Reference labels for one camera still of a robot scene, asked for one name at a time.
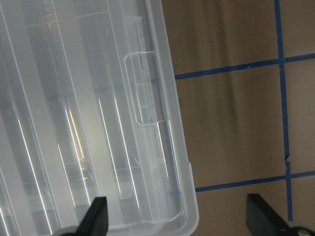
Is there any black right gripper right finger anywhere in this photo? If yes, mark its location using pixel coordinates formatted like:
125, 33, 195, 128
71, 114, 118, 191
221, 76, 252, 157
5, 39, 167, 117
246, 194, 290, 236

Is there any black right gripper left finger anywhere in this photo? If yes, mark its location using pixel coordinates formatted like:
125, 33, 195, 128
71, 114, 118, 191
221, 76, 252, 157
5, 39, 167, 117
76, 197, 109, 236

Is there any clear plastic box lid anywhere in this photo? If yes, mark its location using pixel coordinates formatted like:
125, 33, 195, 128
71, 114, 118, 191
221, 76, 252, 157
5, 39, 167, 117
0, 0, 199, 236

